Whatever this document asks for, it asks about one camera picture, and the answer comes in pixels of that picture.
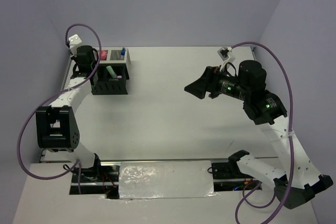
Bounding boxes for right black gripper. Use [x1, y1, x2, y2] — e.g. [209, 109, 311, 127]
[184, 65, 249, 100]

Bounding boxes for green highlighter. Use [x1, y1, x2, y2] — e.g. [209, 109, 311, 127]
[106, 66, 118, 79]

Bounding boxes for pink cap bottle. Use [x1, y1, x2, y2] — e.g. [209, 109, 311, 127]
[101, 50, 108, 60]

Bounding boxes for blue cap spray bottle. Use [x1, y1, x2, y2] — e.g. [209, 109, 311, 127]
[120, 48, 126, 58]

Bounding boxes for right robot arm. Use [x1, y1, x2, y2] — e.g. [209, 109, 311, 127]
[184, 60, 333, 209]

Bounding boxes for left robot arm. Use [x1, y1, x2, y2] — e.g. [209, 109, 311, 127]
[35, 46, 103, 182]

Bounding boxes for black slotted organizer box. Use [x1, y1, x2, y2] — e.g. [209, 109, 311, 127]
[91, 64, 130, 95]

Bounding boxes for grey mesh organizer box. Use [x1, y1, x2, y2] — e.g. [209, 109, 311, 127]
[100, 47, 131, 65]

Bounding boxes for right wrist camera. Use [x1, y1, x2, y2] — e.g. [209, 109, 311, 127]
[217, 47, 235, 72]

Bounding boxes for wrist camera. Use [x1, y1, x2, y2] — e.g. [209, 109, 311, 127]
[66, 34, 82, 54]
[217, 47, 235, 72]

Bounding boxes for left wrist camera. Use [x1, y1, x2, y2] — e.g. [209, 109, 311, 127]
[66, 34, 82, 54]

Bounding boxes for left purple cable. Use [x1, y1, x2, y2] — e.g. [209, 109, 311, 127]
[17, 24, 102, 193]

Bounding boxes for purple cable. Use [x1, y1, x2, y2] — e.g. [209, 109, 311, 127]
[230, 41, 294, 224]
[17, 24, 102, 193]

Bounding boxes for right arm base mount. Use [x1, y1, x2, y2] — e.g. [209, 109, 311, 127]
[207, 162, 259, 192]

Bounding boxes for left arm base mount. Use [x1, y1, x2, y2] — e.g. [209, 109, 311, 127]
[69, 165, 120, 199]

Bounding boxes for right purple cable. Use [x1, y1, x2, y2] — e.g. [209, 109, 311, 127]
[230, 41, 294, 224]

